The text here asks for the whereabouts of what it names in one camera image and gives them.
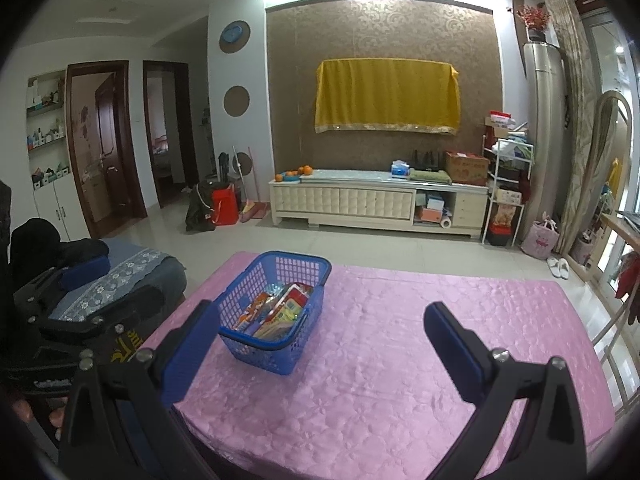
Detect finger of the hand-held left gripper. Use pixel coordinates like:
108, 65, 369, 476
39, 286, 166, 346
12, 257, 111, 320

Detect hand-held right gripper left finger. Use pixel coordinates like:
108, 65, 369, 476
59, 299, 221, 480

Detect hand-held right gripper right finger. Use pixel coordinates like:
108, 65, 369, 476
423, 301, 588, 480

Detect orange snack packet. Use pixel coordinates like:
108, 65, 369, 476
235, 292, 273, 333

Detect blue plastic basket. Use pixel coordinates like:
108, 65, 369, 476
214, 251, 333, 377

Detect long cracker packet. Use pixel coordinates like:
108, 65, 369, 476
252, 317, 298, 343

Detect red yellow snack packet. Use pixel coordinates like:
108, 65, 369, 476
265, 284, 315, 336

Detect person's left hand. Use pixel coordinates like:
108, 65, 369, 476
10, 395, 68, 441

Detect black cloth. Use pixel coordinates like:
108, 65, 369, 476
10, 217, 110, 286

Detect black yellow-print bag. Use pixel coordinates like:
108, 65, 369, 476
92, 305, 176, 366

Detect pink quilted cover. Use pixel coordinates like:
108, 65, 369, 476
132, 251, 617, 480

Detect dark wooden door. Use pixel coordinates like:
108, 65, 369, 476
65, 60, 148, 238

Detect red printed bag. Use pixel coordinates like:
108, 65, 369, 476
490, 205, 521, 246

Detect pink bag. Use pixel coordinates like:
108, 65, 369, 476
521, 215, 561, 259

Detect pink broom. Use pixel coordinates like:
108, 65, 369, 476
239, 147, 268, 223

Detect grey floor bag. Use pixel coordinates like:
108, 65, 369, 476
572, 232, 596, 266

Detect white metal rack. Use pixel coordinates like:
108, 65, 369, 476
481, 132, 535, 247

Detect white television cabinet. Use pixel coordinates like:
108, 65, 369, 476
268, 169, 491, 238

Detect cardboard box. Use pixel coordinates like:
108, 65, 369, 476
445, 151, 490, 187

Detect row of black objects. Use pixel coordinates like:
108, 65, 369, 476
410, 150, 443, 172

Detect red garment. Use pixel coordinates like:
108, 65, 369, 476
615, 250, 640, 326

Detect wooden drying rack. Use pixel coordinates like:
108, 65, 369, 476
597, 212, 640, 386

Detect tall silver air conditioner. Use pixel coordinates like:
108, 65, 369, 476
522, 42, 571, 241

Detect arched floor mirror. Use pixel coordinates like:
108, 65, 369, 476
582, 90, 636, 281

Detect yellow cloth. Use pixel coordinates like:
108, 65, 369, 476
314, 58, 462, 136

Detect patterned beige curtain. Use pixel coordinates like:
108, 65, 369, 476
544, 0, 601, 261

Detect red flower vase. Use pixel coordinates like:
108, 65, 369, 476
515, 4, 551, 43

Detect wall niche shelf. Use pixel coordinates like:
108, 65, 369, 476
26, 72, 71, 191

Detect dark wooden door frame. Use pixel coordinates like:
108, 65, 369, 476
142, 60, 198, 208

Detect round brown wall disc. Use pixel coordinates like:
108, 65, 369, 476
223, 85, 251, 118

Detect blue round wall plate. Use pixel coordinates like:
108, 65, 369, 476
220, 20, 251, 53

